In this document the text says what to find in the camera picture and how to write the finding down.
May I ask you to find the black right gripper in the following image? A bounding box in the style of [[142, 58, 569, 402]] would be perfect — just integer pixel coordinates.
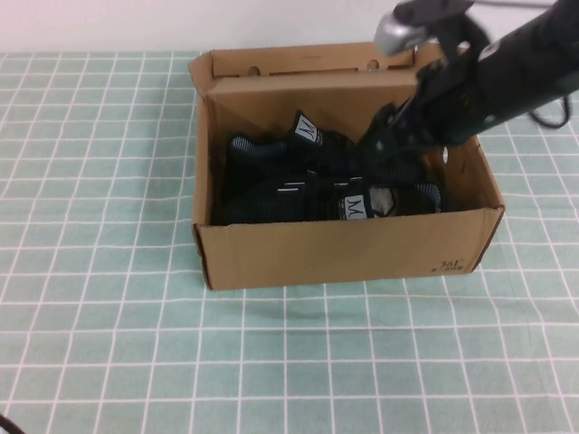
[[359, 49, 485, 159]]

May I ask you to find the black sneaker white tongue label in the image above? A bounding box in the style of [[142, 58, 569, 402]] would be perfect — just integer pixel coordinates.
[[223, 109, 429, 200], [212, 175, 447, 226]]

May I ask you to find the brown cardboard shoe box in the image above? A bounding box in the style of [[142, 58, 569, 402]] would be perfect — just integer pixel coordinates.
[[187, 39, 506, 291]]

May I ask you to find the green checkered tablecloth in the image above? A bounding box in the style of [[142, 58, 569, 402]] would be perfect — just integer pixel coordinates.
[[0, 44, 579, 434]]

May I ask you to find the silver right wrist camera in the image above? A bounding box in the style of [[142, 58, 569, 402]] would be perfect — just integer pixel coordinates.
[[373, 11, 431, 56]]

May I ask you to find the black right camera mount plate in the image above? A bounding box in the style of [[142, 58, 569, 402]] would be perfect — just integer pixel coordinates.
[[393, 0, 474, 22]]

